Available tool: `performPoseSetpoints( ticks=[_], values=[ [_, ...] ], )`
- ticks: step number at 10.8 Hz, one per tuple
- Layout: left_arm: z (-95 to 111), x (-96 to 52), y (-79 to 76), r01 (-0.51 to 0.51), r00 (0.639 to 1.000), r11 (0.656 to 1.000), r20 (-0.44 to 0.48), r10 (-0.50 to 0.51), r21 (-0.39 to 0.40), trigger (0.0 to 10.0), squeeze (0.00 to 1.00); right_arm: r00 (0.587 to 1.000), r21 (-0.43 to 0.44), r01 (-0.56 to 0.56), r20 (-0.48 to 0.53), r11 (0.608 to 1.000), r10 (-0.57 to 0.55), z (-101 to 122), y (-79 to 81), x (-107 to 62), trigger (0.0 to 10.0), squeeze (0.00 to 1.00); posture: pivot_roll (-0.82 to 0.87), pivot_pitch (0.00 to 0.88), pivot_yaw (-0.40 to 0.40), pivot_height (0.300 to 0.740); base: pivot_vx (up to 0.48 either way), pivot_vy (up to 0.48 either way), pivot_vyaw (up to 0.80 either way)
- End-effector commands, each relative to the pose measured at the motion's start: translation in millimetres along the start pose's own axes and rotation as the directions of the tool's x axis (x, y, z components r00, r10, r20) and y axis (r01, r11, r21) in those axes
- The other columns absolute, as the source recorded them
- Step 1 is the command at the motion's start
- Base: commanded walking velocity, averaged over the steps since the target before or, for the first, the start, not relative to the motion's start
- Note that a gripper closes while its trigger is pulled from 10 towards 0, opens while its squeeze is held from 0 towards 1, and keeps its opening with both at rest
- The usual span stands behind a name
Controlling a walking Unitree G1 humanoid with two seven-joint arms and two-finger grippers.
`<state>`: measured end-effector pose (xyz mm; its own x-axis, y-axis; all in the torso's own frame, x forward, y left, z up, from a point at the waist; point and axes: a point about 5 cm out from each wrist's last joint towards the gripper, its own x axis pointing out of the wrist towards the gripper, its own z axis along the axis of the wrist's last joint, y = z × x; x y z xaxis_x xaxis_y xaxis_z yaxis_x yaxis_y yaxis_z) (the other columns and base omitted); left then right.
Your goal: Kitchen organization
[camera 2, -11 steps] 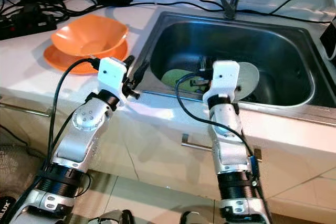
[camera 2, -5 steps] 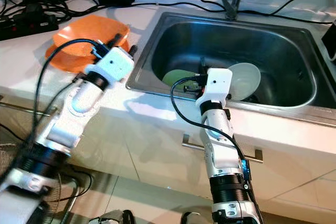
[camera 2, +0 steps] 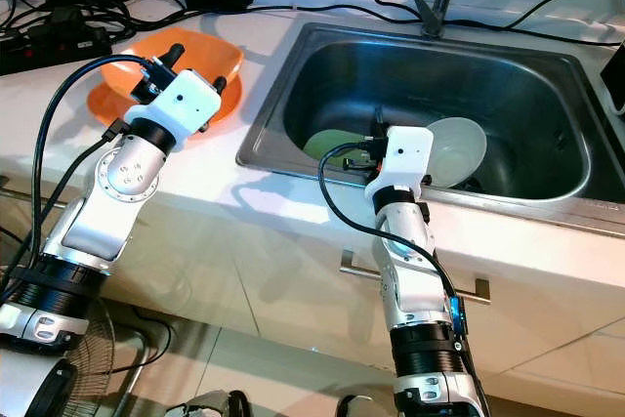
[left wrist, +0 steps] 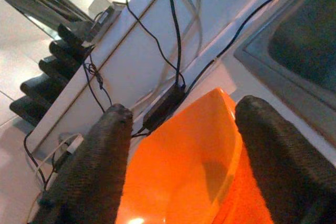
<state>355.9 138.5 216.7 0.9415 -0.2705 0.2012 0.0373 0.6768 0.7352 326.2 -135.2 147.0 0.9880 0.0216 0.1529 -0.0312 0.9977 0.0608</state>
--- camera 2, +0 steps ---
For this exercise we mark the black power strip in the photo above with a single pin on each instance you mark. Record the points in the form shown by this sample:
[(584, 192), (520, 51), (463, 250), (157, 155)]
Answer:
[(59, 46)]

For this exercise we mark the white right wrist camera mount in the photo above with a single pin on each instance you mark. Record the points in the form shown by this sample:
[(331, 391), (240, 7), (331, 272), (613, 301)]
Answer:
[(405, 163)]

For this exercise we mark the green plate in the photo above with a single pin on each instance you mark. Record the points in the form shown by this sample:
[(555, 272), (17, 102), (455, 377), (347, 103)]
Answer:
[(327, 146)]

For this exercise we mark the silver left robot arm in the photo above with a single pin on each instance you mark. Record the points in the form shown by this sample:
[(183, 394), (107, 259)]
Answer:
[(93, 231)]

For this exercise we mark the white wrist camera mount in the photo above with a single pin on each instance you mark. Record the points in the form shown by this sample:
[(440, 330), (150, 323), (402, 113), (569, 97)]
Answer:
[(405, 163), (186, 103)]

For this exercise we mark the orange square bowl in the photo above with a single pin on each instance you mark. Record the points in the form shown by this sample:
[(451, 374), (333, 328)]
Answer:
[(215, 56)]

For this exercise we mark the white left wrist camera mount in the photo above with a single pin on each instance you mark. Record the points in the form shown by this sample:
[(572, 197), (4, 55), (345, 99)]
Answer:
[(186, 103)]

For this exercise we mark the grey floor fan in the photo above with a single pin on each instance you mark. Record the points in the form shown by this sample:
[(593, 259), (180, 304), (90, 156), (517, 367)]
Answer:
[(103, 358)]

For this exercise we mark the white bowl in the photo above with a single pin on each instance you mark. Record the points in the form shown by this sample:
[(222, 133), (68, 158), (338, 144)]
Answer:
[(459, 148)]

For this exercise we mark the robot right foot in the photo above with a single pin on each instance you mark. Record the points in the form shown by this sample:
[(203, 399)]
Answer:
[(361, 407)]

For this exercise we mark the stainless steel sink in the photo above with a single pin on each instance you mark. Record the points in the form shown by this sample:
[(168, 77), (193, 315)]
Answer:
[(518, 75)]

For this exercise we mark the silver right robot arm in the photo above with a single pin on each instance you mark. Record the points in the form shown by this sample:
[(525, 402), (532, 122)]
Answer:
[(415, 290)]

